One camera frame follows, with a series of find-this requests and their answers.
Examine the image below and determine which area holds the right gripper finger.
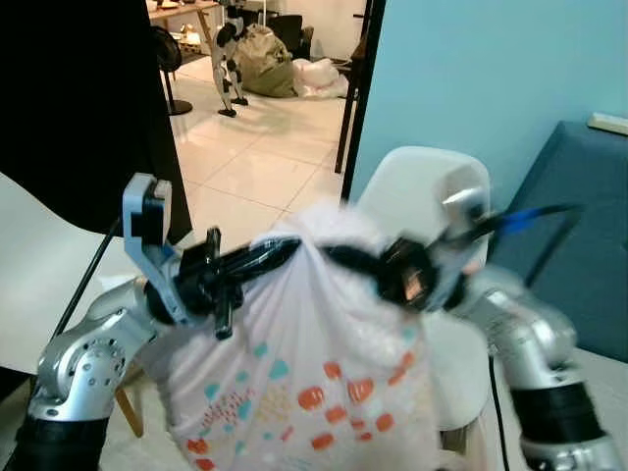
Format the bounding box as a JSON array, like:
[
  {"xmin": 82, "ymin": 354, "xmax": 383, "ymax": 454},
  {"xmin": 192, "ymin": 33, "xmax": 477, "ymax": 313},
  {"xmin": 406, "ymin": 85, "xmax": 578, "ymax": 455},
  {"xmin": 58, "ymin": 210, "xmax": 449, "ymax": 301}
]
[{"xmin": 322, "ymin": 243, "xmax": 389, "ymax": 284}]

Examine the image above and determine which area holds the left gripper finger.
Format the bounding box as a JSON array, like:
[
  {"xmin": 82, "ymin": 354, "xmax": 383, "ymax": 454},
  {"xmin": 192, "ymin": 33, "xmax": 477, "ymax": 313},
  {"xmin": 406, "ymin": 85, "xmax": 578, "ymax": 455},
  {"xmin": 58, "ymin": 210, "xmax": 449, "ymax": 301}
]
[
  {"xmin": 228, "ymin": 257, "xmax": 295, "ymax": 292},
  {"xmin": 231, "ymin": 235, "xmax": 303, "ymax": 271}
]

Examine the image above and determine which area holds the pink patterned pillow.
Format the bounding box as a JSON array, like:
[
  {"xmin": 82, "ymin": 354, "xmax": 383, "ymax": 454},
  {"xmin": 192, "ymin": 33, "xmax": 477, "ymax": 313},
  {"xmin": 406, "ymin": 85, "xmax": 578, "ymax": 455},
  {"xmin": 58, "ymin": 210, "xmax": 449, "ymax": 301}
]
[{"xmin": 135, "ymin": 201, "xmax": 443, "ymax": 471}]

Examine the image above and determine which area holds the black chair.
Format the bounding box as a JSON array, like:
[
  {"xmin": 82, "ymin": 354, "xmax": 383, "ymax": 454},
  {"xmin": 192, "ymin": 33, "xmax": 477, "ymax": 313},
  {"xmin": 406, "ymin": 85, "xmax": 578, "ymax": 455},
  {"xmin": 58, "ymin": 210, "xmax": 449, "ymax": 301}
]
[{"xmin": 270, "ymin": 14, "xmax": 316, "ymax": 60}]

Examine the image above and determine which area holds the teal upholstered headboard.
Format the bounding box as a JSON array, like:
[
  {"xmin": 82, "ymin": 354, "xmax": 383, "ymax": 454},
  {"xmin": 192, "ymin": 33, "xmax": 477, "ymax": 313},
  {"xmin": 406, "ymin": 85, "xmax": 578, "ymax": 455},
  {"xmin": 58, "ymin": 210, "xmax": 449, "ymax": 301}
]
[{"xmin": 488, "ymin": 120, "xmax": 628, "ymax": 366}]

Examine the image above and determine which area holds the white plastic bag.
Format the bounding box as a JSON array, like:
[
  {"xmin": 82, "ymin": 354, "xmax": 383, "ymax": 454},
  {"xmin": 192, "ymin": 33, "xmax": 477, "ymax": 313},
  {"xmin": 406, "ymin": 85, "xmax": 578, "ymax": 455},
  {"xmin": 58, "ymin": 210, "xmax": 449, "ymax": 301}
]
[{"xmin": 291, "ymin": 57, "xmax": 350, "ymax": 100}]

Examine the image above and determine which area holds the olive green sack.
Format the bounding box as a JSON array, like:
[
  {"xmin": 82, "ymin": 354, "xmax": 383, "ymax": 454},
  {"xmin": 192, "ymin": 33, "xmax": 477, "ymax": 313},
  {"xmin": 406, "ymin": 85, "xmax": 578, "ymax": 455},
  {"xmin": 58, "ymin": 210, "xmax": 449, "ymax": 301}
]
[{"xmin": 235, "ymin": 24, "xmax": 301, "ymax": 99}]

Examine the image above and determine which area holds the white black humanoid robot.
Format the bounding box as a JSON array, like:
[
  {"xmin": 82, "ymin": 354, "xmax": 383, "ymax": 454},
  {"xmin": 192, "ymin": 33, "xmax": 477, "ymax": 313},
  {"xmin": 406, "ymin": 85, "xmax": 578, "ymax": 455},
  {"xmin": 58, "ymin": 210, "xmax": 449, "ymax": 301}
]
[{"xmin": 213, "ymin": 0, "xmax": 252, "ymax": 119}]

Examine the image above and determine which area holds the black standing fan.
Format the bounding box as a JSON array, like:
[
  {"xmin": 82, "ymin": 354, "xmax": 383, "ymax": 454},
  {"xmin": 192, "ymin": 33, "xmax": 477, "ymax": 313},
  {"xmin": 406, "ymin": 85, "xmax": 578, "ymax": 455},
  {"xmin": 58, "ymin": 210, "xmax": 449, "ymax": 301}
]
[{"xmin": 150, "ymin": 26, "xmax": 195, "ymax": 118}]

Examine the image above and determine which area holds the black curtain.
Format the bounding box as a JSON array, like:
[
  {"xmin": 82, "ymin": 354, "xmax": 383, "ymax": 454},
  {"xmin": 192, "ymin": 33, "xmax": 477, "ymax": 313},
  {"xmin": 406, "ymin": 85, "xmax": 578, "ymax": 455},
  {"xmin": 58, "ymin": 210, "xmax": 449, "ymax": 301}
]
[{"xmin": 0, "ymin": 0, "xmax": 194, "ymax": 244}]

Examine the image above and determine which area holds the bed with beige sheet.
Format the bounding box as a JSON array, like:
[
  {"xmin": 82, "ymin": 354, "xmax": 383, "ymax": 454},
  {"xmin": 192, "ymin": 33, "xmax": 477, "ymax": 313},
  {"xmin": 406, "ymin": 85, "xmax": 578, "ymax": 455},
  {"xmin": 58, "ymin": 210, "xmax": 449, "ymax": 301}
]
[{"xmin": 569, "ymin": 345, "xmax": 628, "ymax": 471}]

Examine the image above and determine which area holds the white power strip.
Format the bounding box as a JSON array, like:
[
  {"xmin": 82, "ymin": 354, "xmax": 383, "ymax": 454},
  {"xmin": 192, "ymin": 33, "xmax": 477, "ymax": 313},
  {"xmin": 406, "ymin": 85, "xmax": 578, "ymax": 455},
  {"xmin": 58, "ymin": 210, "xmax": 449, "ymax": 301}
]
[{"xmin": 587, "ymin": 112, "xmax": 628, "ymax": 136}]

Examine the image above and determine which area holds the wooden table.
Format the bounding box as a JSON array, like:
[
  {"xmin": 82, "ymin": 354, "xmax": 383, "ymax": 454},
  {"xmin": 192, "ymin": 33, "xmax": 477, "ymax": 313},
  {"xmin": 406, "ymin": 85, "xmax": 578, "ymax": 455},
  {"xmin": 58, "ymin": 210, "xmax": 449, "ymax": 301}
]
[{"xmin": 145, "ymin": 0, "xmax": 225, "ymax": 50}]

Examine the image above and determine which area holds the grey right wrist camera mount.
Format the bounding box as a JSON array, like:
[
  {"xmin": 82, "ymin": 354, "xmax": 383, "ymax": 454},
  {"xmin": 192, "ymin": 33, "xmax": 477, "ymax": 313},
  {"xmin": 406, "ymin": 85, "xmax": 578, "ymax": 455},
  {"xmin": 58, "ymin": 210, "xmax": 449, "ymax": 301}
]
[{"xmin": 430, "ymin": 184, "xmax": 494, "ymax": 295}]

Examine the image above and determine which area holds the black door frame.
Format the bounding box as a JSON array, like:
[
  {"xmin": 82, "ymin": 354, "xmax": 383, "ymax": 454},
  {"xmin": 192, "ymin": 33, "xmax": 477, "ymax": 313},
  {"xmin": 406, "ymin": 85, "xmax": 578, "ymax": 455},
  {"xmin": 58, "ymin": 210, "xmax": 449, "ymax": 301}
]
[{"xmin": 337, "ymin": 0, "xmax": 387, "ymax": 204}]

